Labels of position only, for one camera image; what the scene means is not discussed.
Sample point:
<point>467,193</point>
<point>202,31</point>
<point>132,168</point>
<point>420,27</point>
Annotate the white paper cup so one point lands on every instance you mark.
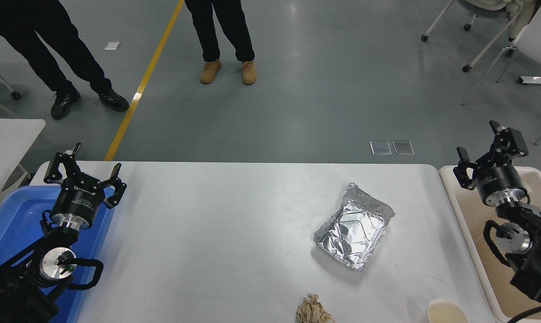
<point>447,313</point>

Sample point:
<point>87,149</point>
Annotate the person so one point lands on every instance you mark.
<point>207,27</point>
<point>28,27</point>

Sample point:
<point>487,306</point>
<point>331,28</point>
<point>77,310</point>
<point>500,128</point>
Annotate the chair base with castor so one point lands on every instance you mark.
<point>15,94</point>

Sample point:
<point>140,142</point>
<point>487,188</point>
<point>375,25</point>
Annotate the large pale bin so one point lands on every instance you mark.
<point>465,211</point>

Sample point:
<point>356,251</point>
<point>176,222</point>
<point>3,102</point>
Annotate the grey office chair with castors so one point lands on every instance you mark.
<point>481,3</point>

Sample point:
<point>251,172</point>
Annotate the yellow floor tape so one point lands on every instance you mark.
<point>127,116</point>

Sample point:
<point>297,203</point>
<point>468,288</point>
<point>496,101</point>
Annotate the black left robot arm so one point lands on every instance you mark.
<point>10,291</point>

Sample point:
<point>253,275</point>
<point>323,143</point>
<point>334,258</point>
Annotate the foil tray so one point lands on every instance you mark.
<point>351,233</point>

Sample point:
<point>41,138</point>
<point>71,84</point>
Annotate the blue plastic tray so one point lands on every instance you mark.
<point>15,224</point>

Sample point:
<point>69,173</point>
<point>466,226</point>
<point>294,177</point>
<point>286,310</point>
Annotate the white side table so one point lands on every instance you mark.
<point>6,143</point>

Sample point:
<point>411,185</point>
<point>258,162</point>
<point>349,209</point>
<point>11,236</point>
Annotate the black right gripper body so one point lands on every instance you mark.
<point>499,181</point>

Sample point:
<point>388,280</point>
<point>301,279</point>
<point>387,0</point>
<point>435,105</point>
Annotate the silver metal bar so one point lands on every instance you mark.
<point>537,80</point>

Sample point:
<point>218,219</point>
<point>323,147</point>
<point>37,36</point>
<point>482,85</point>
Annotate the metal floor plate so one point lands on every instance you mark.
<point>403,147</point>
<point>381,148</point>

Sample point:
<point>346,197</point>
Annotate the white chair with metal legs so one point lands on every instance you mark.
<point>539,42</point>

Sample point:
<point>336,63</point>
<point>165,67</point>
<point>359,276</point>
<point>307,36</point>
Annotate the crumpled tan paper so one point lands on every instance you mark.
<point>313,312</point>

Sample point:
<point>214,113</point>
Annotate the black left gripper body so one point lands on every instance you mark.
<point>80,199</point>

